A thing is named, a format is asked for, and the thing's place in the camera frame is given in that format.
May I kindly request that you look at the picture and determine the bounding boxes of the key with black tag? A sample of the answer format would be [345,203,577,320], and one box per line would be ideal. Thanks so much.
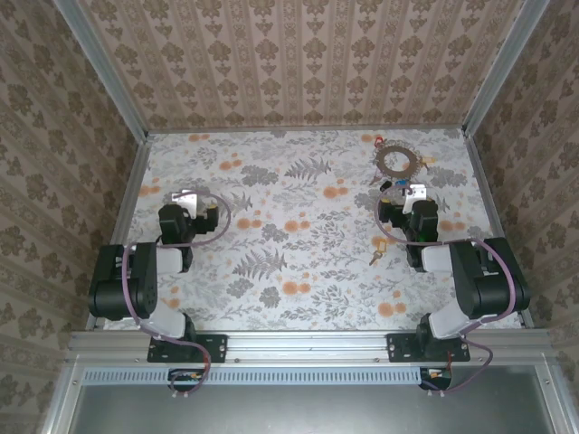
[368,170,393,193]

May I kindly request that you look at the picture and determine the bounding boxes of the small black electronics board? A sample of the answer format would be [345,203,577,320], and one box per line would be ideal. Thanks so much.
[419,366,454,391]
[168,368,207,393]

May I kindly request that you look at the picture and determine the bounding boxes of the grey metal sheet panel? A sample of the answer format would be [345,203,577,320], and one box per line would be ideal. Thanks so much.
[70,383,555,434]

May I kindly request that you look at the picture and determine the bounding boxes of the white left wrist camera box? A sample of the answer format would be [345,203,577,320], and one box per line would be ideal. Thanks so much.
[170,189,204,219]

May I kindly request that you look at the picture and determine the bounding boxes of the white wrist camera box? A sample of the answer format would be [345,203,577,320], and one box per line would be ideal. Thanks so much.
[170,189,204,219]
[403,184,427,213]

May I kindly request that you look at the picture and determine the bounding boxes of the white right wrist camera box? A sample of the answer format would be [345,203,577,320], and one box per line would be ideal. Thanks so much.
[403,184,427,213]

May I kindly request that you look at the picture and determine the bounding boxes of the aluminium side rail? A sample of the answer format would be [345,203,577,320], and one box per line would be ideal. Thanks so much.
[465,133,535,329]
[85,135,153,331]

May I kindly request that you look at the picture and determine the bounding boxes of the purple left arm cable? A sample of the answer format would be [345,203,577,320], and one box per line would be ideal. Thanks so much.
[121,189,233,399]

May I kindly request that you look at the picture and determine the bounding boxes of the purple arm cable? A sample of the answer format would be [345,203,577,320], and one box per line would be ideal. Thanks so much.
[121,189,233,399]
[376,184,519,397]

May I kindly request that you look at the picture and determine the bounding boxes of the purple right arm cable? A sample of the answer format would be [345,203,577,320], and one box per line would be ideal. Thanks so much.
[376,184,519,397]

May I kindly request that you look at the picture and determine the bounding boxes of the aluminium table edge rail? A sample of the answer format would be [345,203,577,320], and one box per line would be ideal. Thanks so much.
[147,125,467,136]

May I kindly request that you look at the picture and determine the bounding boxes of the aluminium frame post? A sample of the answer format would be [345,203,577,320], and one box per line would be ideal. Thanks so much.
[53,0,149,139]
[461,0,551,137]

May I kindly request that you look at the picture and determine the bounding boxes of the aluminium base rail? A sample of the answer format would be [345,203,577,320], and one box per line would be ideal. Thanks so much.
[67,329,555,365]

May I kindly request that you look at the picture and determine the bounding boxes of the grey slotted cable duct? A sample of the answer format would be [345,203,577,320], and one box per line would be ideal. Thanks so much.
[83,366,424,386]

